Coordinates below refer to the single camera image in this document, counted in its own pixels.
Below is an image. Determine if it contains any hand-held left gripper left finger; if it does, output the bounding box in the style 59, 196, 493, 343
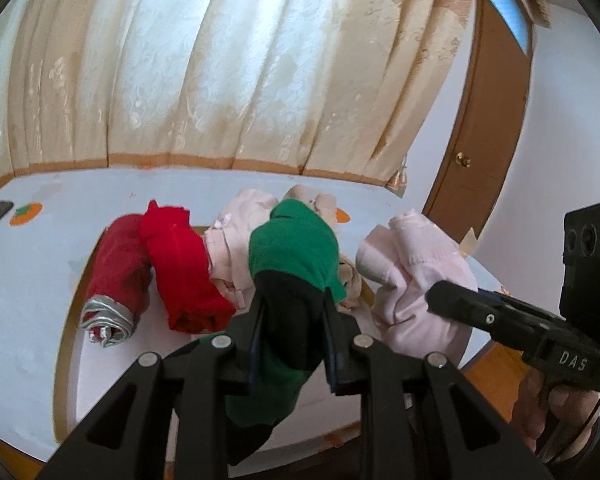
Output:
45, 290, 267, 480

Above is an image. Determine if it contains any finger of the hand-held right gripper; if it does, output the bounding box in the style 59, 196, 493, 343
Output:
425, 280, 556, 357
480, 289, 565, 324

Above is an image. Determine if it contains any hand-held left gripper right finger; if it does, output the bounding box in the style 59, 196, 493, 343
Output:
320, 290, 551, 480

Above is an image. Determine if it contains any light pink underwear with tag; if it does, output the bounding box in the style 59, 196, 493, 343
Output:
355, 210, 481, 358

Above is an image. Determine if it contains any bright red sock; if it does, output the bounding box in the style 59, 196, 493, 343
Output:
139, 200, 237, 333

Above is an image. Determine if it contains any light pink underwear with bow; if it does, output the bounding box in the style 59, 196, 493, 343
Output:
202, 189, 281, 311

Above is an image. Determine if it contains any green and black sock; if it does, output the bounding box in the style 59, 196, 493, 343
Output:
225, 199, 348, 466

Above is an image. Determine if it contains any shallow cardboard box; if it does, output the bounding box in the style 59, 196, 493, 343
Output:
55, 210, 498, 453

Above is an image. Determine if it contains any dark red sock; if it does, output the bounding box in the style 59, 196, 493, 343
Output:
80, 212, 153, 347

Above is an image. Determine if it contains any person's right hand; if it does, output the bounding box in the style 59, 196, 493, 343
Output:
510, 366, 600, 457

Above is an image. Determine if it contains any curtain tassel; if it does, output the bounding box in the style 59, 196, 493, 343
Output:
387, 157, 411, 198

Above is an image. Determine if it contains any brown wooden door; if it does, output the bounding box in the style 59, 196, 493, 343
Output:
422, 0, 536, 256

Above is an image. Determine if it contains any white persimmon print tablecloth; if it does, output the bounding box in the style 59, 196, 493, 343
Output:
0, 167, 503, 461

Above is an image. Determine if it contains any blue transom window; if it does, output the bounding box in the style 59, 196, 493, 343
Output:
480, 0, 533, 53

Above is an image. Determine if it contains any cream and orange floral curtain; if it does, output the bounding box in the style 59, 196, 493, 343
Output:
0, 0, 481, 196

